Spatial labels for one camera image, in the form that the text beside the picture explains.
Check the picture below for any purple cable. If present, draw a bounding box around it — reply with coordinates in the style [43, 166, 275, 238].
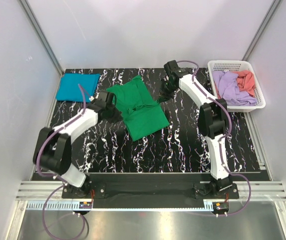
[36, 83, 95, 238]
[177, 59, 250, 217]

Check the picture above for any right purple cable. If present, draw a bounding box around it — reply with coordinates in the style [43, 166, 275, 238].
[177, 59, 250, 217]

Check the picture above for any corner frame post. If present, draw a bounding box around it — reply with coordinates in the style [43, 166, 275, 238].
[18, 0, 65, 76]
[242, 0, 282, 61]

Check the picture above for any left corner frame post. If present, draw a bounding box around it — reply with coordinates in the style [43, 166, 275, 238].
[18, 0, 65, 76]

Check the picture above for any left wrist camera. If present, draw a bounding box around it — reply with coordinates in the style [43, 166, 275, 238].
[90, 91, 115, 108]

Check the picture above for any right corner frame post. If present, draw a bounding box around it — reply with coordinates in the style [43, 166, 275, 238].
[242, 0, 282, 61]

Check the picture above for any purple t-shirt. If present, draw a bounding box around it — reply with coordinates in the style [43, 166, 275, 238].
[212, 71, 258, 107]

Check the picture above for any green t-shirt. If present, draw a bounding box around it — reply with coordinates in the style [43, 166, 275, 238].
[107, 75, 169, 141]

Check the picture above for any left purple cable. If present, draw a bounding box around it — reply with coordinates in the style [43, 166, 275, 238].
[36, 83, 95, 238]

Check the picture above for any coral t-shirt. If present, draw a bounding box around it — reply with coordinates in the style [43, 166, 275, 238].
[218, 69, 256, 107]

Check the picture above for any aluminium frame rail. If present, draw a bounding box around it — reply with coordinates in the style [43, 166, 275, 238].
[7, 173, 286, 240]

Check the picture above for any folded blue t-shirt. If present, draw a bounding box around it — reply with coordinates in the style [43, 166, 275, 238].
[56, 73, 100, 103]

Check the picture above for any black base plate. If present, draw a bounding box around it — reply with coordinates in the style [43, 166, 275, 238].
[62, 173, 239, 210]

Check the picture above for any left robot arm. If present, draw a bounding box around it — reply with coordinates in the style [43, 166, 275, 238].
[33, 91, 122, 198]

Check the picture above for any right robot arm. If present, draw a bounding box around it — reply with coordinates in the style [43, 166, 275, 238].
[157, 60, 233, 198]

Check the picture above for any white plastic basket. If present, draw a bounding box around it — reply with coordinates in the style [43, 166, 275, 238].
[207, 60, 266, 113]

